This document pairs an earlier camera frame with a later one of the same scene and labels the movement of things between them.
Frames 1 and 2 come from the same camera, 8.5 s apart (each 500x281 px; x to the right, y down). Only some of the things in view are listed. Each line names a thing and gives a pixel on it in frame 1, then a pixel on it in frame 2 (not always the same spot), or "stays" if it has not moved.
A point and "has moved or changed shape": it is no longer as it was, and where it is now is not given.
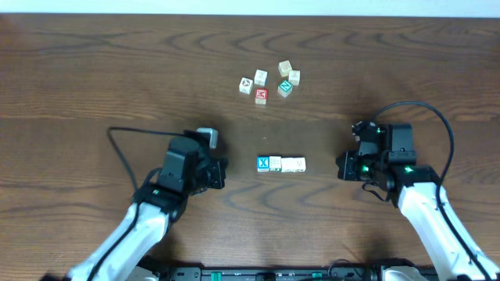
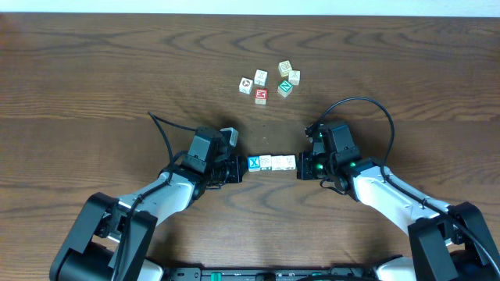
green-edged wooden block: (275, 164) → (266, 162)
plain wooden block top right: (294, 77) stays
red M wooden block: (261, 95) stays
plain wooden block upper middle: (260, 77) stays
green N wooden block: (284, 88) stays
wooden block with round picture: (245, 85) stays
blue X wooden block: (262, 164) → (254, 163)
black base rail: (244, 273) stays
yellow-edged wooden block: (287, 165) → (277, 162)
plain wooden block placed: (299, 165) has moved or changed shape
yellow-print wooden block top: (285, 68) stays
